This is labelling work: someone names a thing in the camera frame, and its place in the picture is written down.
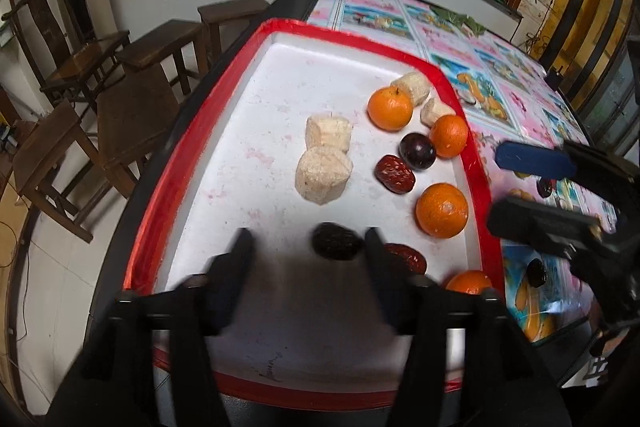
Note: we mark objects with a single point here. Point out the red rimmed white tray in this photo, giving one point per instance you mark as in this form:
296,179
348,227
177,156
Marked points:
280,107

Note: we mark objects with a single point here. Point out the glass door cabinet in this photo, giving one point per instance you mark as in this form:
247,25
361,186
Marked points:
595,32

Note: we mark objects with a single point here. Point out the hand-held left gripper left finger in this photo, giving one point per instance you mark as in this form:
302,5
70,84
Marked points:
227,287

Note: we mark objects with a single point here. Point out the orange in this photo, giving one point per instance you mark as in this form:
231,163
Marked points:
441,209
467,283
390,107
449,135

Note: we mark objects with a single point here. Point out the dark wooden chair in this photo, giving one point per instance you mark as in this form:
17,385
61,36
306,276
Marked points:
80,57

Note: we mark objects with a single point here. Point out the black container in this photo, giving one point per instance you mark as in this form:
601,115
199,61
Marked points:
554,79

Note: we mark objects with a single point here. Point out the dark purple plum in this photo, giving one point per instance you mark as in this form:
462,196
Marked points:
417,151

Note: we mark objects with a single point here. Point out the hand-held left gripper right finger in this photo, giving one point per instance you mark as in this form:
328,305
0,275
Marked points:
387,284

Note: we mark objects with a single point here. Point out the green leafy cloth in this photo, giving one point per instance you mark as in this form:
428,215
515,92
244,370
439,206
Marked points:
460,19

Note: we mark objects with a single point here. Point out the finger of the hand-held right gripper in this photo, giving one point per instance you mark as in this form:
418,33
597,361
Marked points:
535,160
540,222

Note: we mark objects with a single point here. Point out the dark wooden stool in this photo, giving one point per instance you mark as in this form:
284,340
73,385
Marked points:
160,42
47,142
232,9
137,117

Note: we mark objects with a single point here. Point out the thick sugarcane piece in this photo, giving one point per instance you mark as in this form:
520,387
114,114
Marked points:
322,174

